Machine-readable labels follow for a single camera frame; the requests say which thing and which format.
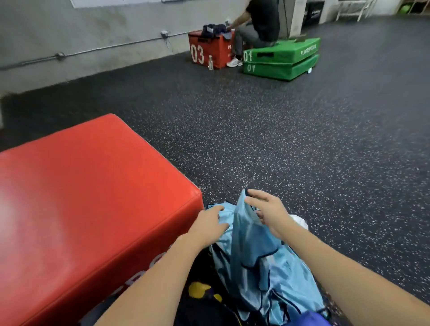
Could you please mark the clear bottle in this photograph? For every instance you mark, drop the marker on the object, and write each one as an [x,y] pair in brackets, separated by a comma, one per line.
[210,63]

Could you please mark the light blue mesh jersey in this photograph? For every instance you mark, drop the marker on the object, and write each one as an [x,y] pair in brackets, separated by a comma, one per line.
[255,258]

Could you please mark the person's left hand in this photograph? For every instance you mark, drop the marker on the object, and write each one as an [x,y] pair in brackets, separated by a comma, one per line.
[203,228]

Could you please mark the dark clothes pile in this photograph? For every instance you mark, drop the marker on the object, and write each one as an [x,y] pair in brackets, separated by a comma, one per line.
[215,30]

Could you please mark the green ball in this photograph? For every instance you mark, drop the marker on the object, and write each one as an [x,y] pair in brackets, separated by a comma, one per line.
[404,8]

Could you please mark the person's right hand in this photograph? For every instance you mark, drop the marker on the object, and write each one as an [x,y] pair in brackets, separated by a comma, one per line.
[277,211]

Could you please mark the grey wall conduit pipe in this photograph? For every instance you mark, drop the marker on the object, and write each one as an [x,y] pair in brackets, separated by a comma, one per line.
[90,50]

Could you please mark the large red padded box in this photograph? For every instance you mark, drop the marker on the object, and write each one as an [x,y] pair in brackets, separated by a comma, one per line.
[84,208]

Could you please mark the white metal frame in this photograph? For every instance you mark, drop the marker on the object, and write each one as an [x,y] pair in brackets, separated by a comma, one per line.
[356,8]

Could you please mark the thick green padded box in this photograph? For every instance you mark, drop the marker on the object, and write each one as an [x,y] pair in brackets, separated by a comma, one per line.
[285,52]

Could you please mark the person's right forearm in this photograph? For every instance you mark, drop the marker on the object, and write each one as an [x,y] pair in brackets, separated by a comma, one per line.
[346,278]

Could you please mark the purple cloth item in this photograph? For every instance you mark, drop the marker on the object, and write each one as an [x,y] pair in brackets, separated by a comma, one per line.
[312,319]

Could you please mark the person's left thumb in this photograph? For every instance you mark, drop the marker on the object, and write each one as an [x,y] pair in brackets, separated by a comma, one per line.
[222,227]

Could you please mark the thin green padded box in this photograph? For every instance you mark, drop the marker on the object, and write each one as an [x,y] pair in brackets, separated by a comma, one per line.
[285,69]

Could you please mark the dark garment with yellow patch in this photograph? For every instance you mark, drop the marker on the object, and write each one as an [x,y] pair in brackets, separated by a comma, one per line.
[201,295]

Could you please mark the black box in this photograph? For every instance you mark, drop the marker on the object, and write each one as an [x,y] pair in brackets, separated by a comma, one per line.
[314,12]

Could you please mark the small red numbered box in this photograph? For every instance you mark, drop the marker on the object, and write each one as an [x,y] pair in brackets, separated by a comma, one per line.
[215,50]

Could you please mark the person's left forearm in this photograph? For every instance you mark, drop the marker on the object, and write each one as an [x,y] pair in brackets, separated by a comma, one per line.
[158,282]

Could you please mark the white rounded item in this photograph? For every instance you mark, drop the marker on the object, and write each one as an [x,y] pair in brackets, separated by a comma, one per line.
[300,221]

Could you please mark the person's right thumb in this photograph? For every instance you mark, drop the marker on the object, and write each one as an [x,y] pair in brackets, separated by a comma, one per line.
[261,217]

